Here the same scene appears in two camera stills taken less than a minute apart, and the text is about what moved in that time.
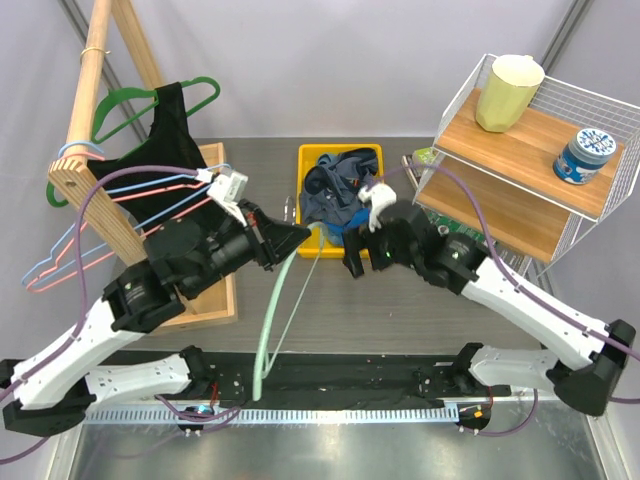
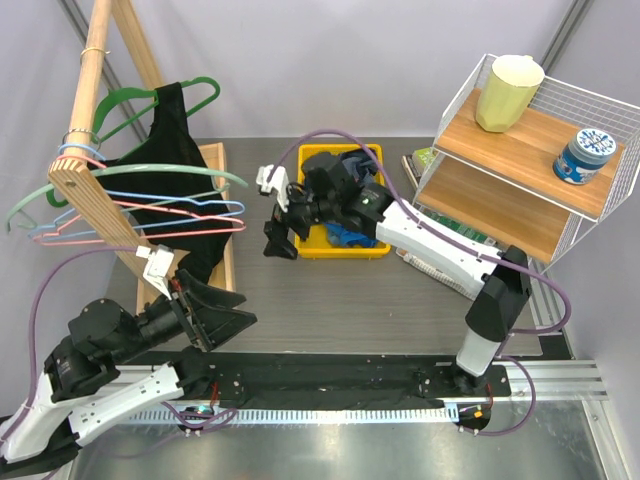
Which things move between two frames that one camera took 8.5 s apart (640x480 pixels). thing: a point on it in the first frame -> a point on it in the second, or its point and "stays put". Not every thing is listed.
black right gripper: (353, 238) -> (277, 230)
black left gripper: (268, 237) -> (211, 325)
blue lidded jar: (587, 153) stays put
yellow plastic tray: (315, 246) stays put
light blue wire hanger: (28, 280) -> (38, 229)
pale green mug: (507, 91) stays put
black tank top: (163, 176) stays put
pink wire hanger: (30, 287) -> (60, 238)
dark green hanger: (49, 189) stays put
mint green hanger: (258, 348) -> (223, 189)
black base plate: (424, 379) stays put
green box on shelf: (423, 156) stays put
